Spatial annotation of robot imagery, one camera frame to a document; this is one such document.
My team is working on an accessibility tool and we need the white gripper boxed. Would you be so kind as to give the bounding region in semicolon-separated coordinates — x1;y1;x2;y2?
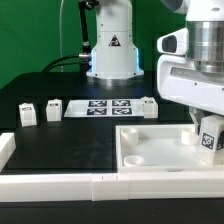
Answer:
157;55;224;134

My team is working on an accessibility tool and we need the white square tabletop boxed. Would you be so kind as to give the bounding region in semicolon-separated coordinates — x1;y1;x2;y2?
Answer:
116;124;224;173

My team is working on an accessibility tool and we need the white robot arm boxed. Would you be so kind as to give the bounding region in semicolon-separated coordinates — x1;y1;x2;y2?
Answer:
87;0;224;115

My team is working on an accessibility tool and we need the white marker sheet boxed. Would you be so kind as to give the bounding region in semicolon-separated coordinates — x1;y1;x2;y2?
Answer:
64;99;144;118

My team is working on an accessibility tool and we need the white U-shaped obstacle fence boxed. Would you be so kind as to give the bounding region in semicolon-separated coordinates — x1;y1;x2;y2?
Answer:
0;133;224;202

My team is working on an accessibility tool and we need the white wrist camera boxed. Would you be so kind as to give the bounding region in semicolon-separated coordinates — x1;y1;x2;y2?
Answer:
157;28;189;56

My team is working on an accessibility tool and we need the black cable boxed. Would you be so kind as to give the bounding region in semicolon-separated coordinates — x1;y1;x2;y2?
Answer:
41;54;92;74

